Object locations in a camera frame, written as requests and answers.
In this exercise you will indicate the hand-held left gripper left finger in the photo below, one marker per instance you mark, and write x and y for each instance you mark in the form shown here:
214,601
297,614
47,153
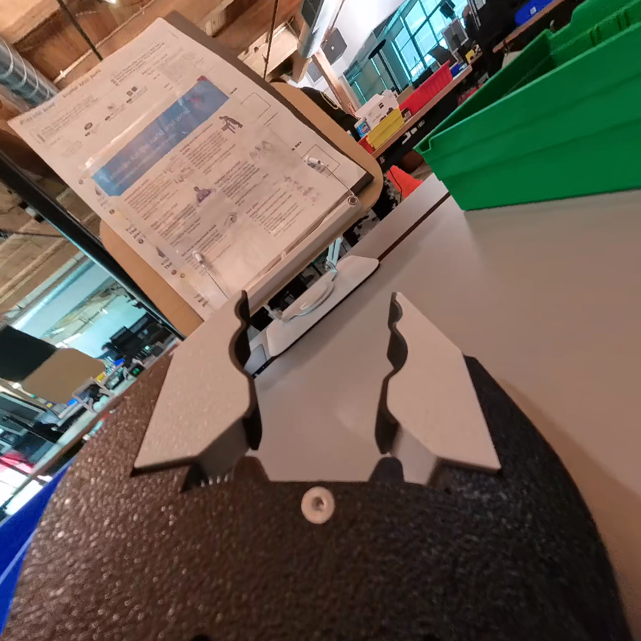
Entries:
200,400

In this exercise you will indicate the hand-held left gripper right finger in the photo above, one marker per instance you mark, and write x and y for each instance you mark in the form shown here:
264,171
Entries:
440,400

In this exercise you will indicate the light grey desk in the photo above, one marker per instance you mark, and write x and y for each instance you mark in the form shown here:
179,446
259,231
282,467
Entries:
526,300

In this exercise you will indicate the white instruction sheet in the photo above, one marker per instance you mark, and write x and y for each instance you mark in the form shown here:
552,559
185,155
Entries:
75,115

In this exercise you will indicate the blue-header exercise sheet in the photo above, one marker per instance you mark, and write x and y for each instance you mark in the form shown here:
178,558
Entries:
210,190

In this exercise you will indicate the white product box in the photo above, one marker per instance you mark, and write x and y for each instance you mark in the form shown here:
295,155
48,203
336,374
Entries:
386,102

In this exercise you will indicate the long wooden desk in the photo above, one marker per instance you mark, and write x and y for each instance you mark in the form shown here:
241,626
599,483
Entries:
430,115
531,32

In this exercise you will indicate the yellow plastic bin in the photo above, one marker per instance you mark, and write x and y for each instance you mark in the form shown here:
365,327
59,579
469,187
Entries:
385,127

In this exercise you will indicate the black wall speaker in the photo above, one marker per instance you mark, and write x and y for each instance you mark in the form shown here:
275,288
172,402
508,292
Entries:
334,42

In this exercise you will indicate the orange traffic cone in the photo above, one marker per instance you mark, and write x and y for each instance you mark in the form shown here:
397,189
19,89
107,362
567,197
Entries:
403,183

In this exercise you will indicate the green plastic bin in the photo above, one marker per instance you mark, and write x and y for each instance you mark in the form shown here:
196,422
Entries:
526,150

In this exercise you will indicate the black rectangular panel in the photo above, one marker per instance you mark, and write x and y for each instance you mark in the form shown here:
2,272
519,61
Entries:
25,350

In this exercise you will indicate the beige rounded board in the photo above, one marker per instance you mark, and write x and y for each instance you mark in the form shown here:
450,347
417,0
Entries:
65,375

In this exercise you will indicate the black metal pole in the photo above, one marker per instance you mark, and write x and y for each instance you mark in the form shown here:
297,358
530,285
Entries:
75,230

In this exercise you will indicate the red plastic bin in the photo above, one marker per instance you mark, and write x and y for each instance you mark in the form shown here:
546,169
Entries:
425,87

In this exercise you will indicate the small blue plastic bin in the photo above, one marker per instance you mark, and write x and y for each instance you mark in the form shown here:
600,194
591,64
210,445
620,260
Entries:
538,12

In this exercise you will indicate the silver ventilation duct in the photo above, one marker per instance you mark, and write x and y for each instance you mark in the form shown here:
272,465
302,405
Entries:
20,75

